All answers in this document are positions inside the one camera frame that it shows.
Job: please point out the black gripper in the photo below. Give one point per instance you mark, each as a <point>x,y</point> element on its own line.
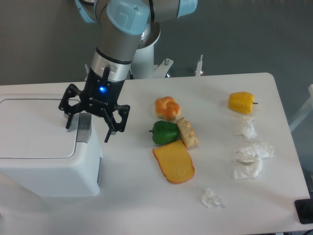
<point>102,98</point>

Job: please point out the white trash can lid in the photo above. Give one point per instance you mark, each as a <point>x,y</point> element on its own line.
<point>35,129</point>

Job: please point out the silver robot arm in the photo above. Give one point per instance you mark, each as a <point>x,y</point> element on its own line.
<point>122,22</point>

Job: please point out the white trash can body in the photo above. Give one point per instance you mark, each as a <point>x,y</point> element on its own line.
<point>75,176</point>

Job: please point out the knotted bread roll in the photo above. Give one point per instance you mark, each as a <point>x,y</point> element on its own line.
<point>167,108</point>

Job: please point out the green bell pepper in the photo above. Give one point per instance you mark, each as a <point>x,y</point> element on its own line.
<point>164,132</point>

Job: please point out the orange toast slice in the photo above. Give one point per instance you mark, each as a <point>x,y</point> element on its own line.
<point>175,162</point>

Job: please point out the beige pastry piece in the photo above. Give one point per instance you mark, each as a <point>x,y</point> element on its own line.
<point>187,133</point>

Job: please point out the yellow bell pepper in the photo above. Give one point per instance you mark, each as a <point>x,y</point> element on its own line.
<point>241,102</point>

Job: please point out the small crumpled white tissue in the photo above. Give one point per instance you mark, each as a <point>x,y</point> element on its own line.
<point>209,199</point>

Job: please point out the crumpled white tissue top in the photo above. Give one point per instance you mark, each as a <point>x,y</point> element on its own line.
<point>246,129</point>

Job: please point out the crumpled white tissue lower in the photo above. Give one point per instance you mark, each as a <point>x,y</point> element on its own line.
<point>247,169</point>

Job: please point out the crumpled white tissue middle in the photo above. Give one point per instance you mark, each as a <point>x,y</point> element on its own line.
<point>253,153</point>

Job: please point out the black device at edge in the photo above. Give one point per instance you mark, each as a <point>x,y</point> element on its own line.
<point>304,209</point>

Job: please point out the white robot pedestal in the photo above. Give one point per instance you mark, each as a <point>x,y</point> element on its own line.
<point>142,66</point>

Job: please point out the white frame at right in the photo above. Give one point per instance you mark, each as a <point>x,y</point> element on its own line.
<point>303,112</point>

